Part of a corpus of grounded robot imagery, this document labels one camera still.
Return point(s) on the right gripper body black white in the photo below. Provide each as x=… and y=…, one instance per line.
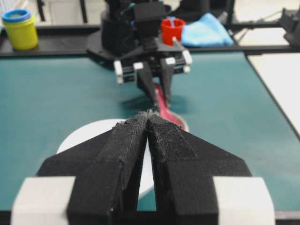
x=147, y=22

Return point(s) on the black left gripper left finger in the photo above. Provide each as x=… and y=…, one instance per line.
x=88, y=183

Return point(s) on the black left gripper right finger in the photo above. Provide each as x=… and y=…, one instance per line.
x=198, y=183

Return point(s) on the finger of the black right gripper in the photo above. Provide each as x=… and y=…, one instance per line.
x=167, y=70
x=144, y=80

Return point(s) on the red plastic spoon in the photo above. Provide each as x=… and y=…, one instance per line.
x=163, y=108

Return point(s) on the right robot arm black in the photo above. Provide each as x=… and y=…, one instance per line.
x=131, y=38

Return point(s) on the beige crackle spoon rest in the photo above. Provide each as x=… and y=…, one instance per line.
x=183, y=123

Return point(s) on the white round bowl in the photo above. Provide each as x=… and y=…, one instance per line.
x=93, y=129

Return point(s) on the red cup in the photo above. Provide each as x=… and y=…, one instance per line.
x=171, y=27

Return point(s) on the blue cloth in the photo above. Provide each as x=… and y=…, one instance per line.
x=207, y=31

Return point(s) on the yellow cup with blue rim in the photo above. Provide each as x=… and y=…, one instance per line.
x=20, y=29

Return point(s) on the black table frame rail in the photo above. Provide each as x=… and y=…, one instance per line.
x=84, y=41

